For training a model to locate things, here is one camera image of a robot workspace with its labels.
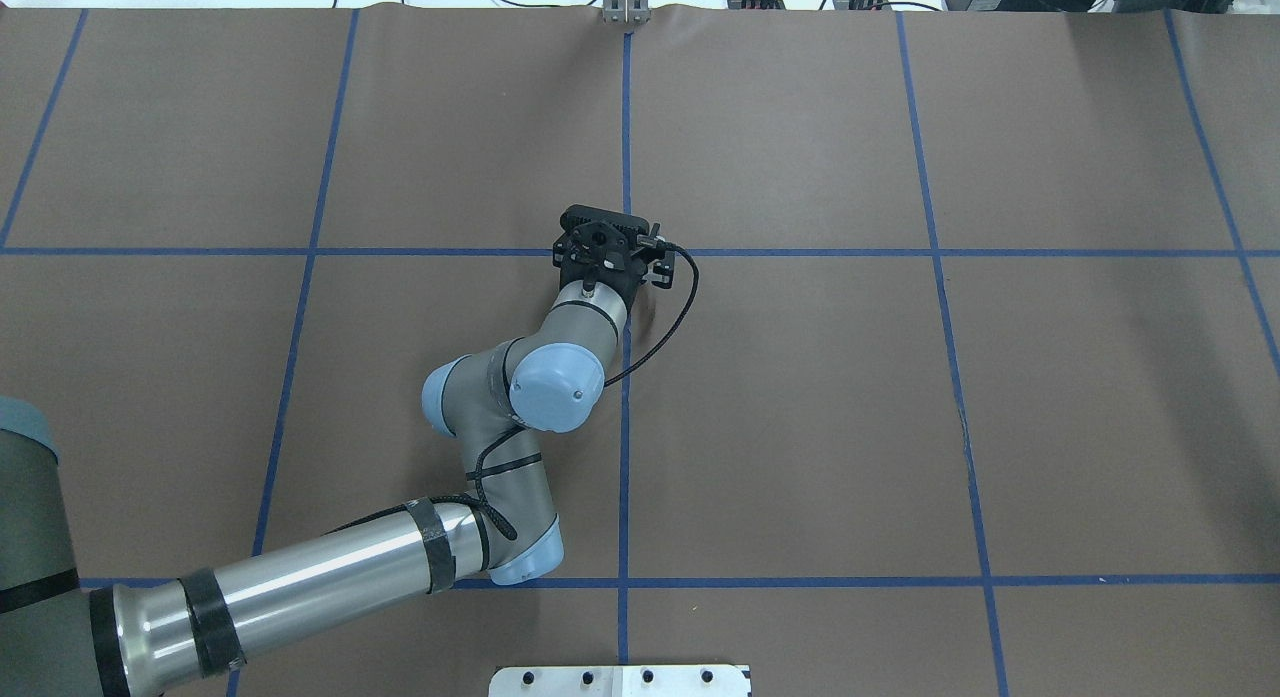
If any aluminium frame post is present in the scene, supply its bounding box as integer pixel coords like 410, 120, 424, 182
600, 0, 652, 26

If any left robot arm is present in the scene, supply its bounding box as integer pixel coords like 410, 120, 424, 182
1, 269, 641, 696

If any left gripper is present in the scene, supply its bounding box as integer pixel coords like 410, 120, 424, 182
584, 269, 641, 308

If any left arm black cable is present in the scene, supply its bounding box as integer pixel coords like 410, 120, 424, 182
466, 240, 701, 542

